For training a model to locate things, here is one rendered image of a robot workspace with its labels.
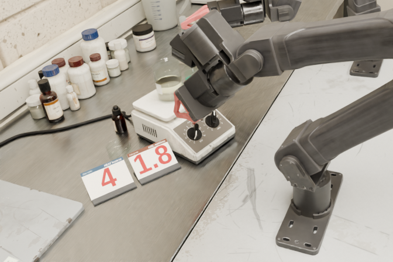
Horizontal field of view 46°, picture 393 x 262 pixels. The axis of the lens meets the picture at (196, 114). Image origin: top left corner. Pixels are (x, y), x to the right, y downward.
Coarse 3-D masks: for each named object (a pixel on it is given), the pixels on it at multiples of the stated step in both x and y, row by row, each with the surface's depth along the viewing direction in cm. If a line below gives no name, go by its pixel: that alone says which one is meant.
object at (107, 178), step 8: (104, 168) 93; (112, 168) 93; (120, 168) 94; (88, 176) 92; (96, 176) 92; (104, 176) 92; (112, 176) 93; (120, 176) 93; (128, 176) 93; (88, 184) 91; (96, 184) 91; (104, 184) 92; (112, 184) 92; (96, 192) 91
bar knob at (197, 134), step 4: (196, 124) 96; (192, 128) 97; (196, 128) 96; (188, 132) 96; (192, 132) 97; (196, 132) 95; (200, 132) 97; (188, 136) 96; (192, 136) 96; (196, 136) 95; (200, 136) 96
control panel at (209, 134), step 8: (216, 112) 102; (200, 120) 99; (224, 120) 101; (176, 128) 97; (184, 128) 97; (200, 128) 98; (208, 128) 99; (216, 128) 99; (224, 128) 100; (184, 136) 96; (208, 136) 97; (216, 136) 98; (192, 144) 95; (200, 144) 96; (208, 144) 96
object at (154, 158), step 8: (160, 144) 97; (144, 152) 96; (152, 152) 96; (160, 152) 97; (168, 152) 97; (136, 160) 95; (144, 160) 95; (152, 160) 96; (160, 160) 96; (168, 160) 96; (136, 168) 94; (144, 168) 95; (152, 168) 95
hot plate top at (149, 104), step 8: (144, 96) 105; (152, 96) 105; (136, 104) 103; (144, 104) 102; (152, 104) 102; (160, 104) 101; (168, 104) 101; (144, 112) 101; (152, 112) 99; (160, 112) 98; (168, 112) 98; (168, 120) 97
